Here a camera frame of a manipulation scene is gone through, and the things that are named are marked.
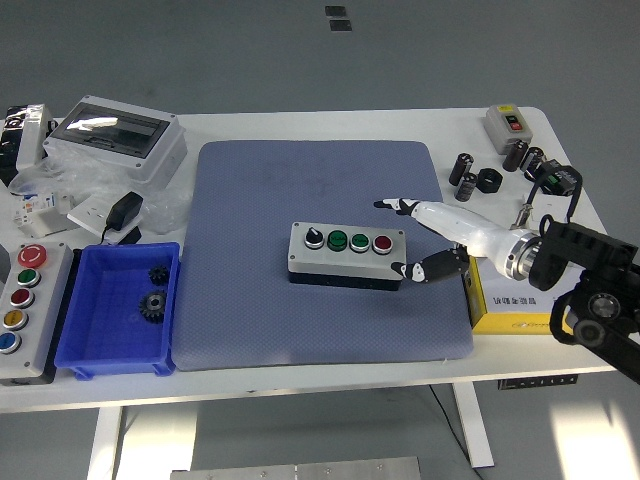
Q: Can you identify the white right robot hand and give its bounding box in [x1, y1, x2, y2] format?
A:
[373, 197, 521, 284]

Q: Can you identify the grey four-button control box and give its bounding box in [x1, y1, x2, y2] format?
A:
[287, 221, 407, 293]

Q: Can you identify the grey five-button control box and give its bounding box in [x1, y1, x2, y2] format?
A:
[0, 241, 75, 386]

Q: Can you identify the black cylindrical capacitor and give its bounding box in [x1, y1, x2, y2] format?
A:
[519, 146, 546, 176]
[502, 139, 530, 173]
[448, 152, 475, 187]
[454, 172, 479, 202]

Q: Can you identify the black hex nut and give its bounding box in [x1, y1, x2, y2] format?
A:
[475, 167, 504, 194]

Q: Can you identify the yellow and white cardboard box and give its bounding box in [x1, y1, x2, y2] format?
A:
[462, 255, 575, 336]

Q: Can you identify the black module green terminal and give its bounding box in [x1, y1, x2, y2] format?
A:
[535, 158, 581, 197]

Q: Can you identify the black table control panel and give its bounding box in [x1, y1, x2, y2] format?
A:
[498, 373, 579, 390]

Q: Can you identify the white table leg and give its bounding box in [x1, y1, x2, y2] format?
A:
[85, 405, 126, 480]
[452, 383, 495, 469]

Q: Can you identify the grey-blue table mat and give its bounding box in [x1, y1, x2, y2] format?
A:
[172, 139, 475, 372]

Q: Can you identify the grey metal plate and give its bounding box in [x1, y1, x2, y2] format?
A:
[169, 455, 422, 480]

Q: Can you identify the large black gear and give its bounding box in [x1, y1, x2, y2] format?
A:
[138, 289, 169, 325]

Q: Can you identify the black power adapter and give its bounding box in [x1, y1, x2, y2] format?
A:
[101, 191, 145, 246]

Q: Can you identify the grey distribution box clear lid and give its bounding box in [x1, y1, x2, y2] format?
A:
[42, 94, 189, 189]

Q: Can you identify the blue plastic bin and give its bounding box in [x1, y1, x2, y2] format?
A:
[53, 242, 182, 381]

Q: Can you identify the clear plastic bag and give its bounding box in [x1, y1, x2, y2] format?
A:
[8, 149, 194, 236]

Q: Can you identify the white circuit breaker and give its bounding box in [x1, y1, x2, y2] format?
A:
[12, 192, 76, 239]

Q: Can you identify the black packaged item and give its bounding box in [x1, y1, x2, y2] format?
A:
[0, 105, 31, 189]

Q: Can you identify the white wall switch panel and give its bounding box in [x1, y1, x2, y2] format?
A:
[522, 192, 574, 227]

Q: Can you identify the grey two-button switch box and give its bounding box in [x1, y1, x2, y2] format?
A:
[482, 103, 531, 155]

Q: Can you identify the black cable under table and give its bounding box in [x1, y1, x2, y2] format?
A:
[428, 385, 484, 480]

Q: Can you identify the white wall socket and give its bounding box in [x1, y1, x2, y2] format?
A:
[67, 194, 144, 244]

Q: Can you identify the white plastic enclosure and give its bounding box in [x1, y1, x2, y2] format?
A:
[14, 103, 55, 172]

